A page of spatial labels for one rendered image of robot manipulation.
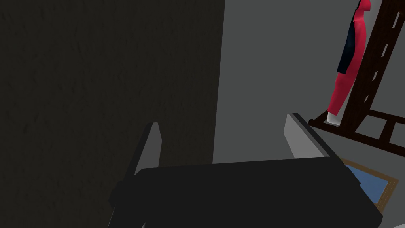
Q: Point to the dark brown wooden rack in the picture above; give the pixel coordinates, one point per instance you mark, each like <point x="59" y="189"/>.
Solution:
<point x="370" y="85"/>

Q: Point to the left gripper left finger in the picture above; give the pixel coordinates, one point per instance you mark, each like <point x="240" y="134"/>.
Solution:
<point x="150" y="148"/>

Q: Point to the red and navy hanging garment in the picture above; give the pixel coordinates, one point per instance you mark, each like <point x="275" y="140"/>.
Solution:
<point x="348" y="63"/>

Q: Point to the blue picture in wooden frame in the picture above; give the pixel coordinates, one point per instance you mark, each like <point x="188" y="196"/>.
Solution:
<point x="371" y="185"/>

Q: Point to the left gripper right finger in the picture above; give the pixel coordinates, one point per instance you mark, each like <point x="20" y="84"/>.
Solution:
<point x="305" y="141"/>

